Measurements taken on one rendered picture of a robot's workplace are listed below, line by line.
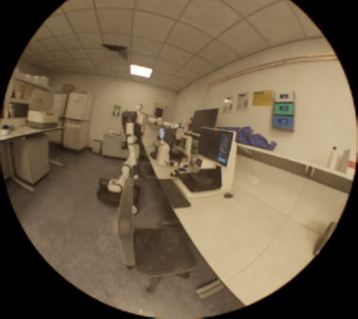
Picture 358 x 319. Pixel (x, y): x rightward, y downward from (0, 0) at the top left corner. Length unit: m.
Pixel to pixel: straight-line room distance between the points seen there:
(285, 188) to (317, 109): 0.81
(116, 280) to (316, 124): 2.20
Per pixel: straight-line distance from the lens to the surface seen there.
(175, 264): 0.86
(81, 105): 3.83
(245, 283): 0.64
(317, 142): 1.31
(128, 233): 0.41
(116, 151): 3.66
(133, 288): 1.28
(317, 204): 1.23
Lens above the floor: 1.27
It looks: 5 degrees down
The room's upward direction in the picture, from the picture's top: 12 degrees clockwise
